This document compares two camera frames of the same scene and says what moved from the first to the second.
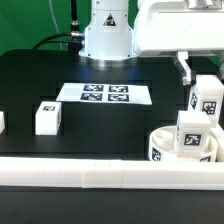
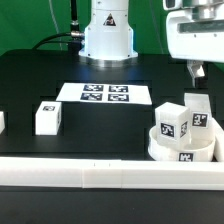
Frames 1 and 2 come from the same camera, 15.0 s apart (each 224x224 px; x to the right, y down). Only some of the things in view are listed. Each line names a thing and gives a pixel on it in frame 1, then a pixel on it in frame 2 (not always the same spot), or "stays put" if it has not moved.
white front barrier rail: x=112 y=173 stays put
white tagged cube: x=48 y=118 stays put
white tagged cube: x=207 y=95 -> x=202 y=126
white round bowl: x=162 y=147 stays put
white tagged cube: x=192 y=133 -> x=173 y=123
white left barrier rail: x=2 y=122 stays put
